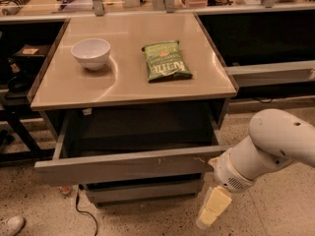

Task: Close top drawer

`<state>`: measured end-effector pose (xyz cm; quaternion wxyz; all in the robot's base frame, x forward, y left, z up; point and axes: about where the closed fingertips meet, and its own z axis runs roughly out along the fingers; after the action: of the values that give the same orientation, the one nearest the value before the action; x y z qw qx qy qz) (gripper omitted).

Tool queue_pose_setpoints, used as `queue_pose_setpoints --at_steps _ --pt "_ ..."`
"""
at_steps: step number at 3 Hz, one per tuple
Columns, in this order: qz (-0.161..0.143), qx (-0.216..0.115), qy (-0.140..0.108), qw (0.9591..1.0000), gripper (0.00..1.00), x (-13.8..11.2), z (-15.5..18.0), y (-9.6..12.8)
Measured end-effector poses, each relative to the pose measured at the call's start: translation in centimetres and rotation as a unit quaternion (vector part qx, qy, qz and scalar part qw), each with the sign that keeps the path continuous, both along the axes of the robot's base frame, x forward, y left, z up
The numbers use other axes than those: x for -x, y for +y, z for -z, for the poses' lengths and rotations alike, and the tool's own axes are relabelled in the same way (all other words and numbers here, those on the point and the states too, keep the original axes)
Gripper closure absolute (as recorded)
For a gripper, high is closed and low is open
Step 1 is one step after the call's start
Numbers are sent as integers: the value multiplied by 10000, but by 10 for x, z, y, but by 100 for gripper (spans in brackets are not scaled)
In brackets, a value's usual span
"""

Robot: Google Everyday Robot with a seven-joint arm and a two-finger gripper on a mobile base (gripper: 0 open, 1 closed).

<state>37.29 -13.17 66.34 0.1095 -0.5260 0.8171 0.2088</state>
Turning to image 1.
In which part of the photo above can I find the white shoe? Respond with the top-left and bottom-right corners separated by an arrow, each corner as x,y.
0,215 -> 26,236

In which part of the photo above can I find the black floor cable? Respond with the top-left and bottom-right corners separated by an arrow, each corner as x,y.
75,190 -> 99,236

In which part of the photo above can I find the grey drawer cabinet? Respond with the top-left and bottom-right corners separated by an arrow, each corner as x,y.
31,14 -> 236,190

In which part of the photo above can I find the grey top drawer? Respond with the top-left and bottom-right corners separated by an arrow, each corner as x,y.
33,110 -> 230,187

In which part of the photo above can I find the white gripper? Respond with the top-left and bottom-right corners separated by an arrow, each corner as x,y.
196,148 -> 254,229

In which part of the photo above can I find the green kettle chips bag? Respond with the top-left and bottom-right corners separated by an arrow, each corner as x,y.
142,40 -> 193,83

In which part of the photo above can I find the black side table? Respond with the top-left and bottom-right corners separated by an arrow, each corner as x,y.
0,44 -> 53,162

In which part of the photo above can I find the white ceramic bowl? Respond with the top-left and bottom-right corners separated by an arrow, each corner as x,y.
71,38 -> 111,71

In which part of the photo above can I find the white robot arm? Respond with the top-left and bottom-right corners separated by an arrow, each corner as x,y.
196,109 -> 315,229

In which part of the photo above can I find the small plastic bottle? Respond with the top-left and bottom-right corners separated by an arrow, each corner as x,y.
60,186 -> 73,196

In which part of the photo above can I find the grey drawer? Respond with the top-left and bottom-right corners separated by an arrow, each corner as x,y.
86,178 -> 204,206
33,110 -> 230,187

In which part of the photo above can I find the grey bottom drawer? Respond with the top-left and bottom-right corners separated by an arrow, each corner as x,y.
86,178 -> 204,206

